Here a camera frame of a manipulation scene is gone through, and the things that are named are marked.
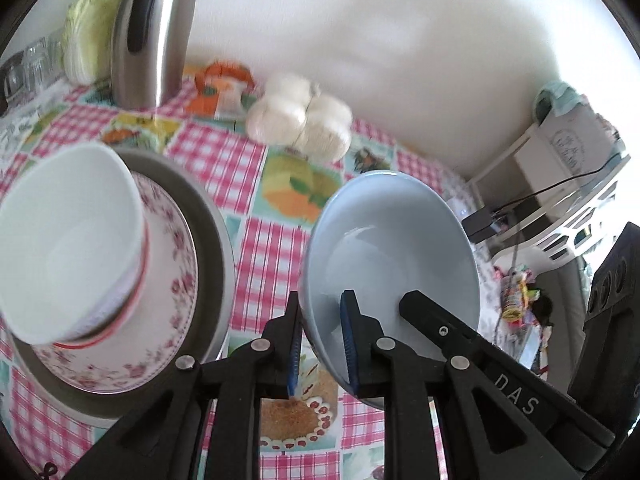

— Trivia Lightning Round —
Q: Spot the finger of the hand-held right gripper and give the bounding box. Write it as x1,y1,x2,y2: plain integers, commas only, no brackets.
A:
400,291,616,466

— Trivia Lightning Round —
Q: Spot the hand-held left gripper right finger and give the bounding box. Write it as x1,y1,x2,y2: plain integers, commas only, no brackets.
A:
340,290,581,480

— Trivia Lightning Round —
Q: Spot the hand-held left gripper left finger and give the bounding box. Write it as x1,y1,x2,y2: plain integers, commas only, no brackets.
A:
65,290,306,480

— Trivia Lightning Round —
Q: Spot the light blue bowl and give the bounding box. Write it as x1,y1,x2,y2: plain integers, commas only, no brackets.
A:
304,170,482,408

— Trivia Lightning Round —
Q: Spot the stainless steel round plate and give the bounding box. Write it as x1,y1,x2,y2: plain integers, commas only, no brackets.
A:
7,147,236,421

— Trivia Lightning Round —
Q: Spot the pink floral round plate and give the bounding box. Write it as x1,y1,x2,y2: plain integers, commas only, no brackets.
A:
20,170,201,393

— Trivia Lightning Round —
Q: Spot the white square bowl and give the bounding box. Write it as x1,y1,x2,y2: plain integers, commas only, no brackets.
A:
0,142,146,346

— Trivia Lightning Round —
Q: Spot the yellow snack packet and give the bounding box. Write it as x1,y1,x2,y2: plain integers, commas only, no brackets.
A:
497,265,538,323

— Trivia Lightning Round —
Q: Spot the white plastic basket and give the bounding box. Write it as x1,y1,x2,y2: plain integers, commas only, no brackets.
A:
520,155,633,266

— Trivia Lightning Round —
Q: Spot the black charger adapter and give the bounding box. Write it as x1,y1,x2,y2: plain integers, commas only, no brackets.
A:
460,207,511,243

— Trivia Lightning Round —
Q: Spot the white shelf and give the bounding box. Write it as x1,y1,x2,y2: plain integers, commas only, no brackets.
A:
467,125,556,211

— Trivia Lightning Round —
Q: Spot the printed grey cushion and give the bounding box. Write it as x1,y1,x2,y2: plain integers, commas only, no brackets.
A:
542,97,626,176

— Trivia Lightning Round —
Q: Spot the bag of steamed buns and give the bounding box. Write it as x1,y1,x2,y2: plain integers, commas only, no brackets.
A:
245,72,353,163

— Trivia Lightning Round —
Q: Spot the teal cloth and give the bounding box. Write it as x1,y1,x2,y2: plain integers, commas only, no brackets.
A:
534,80,581,123

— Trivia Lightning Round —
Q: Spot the orange snack packet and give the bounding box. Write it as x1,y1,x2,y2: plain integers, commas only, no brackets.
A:
187,60,256,121

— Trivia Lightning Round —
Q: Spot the stainless steel thermos jug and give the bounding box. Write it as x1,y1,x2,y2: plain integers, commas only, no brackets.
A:
110,0,198,110

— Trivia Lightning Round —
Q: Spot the napa cabbage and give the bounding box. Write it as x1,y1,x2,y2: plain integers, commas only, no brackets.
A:
61,0,130,86

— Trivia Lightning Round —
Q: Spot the clear drinking glass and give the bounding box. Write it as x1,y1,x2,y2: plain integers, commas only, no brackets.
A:
46,32,66,78
22,40,51,92

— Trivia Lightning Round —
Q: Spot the black charger cable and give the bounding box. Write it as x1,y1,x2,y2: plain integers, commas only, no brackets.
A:
492,152,626,211

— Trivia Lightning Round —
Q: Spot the glass jug brown handle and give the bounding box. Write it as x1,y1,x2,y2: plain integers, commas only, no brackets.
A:
0,55,28,111

